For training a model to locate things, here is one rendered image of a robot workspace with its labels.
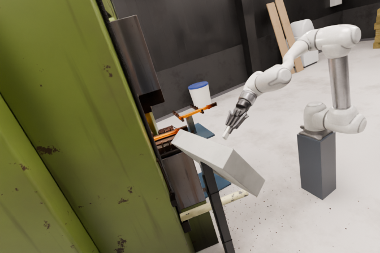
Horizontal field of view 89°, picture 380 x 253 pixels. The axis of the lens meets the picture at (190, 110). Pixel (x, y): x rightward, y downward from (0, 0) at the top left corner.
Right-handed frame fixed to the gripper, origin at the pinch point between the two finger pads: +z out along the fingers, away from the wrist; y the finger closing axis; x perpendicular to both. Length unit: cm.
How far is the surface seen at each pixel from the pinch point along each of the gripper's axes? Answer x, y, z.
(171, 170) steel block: -11, 36, 33
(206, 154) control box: 22.4, -17.4, 19.2
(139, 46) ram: 56, 32, -12
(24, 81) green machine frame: 80, 27, 34
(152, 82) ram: 38.1, 32.1, -2.1
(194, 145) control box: 22.4, -8.6, 18.0
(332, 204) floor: -133, -19, -16
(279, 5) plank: -179, 235, -450
